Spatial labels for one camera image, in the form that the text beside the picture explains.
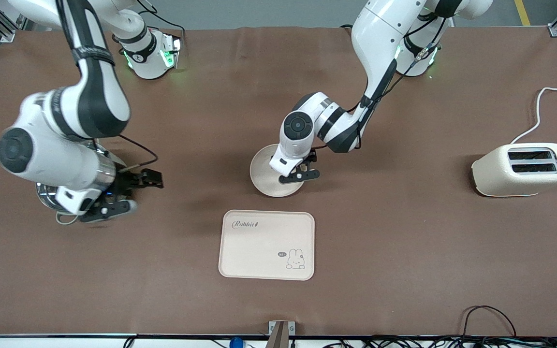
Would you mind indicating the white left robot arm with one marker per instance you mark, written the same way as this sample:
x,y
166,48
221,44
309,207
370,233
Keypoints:
x,y
380,29

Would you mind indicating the cream two-slot toaster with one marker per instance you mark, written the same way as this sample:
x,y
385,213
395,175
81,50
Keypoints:
x,y
493,174

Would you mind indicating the blue round object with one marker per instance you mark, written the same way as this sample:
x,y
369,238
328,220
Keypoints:
x,y
236,343

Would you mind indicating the brown table mat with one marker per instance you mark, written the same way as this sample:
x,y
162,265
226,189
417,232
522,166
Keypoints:
x,y
404,217

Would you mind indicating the beige round plate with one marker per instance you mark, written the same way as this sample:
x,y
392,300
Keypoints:
x,y
261,176

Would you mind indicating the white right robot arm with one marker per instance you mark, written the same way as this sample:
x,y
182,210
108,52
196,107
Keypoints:
x,y
90,96

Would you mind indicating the glass pot lid with knob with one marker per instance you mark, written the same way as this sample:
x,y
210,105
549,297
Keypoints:
x,y
45,195

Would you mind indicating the steel electric cooking pot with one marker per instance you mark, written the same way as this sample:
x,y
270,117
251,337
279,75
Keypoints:
x,y
65,220

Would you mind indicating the beige rabbit print tray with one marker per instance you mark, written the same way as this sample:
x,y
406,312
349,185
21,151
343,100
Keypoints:
x,y
259,246

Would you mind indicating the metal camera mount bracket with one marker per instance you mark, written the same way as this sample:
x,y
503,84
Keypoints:
x,y
278,333

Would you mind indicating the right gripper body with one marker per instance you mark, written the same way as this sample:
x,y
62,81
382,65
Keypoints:
x,y
126,181

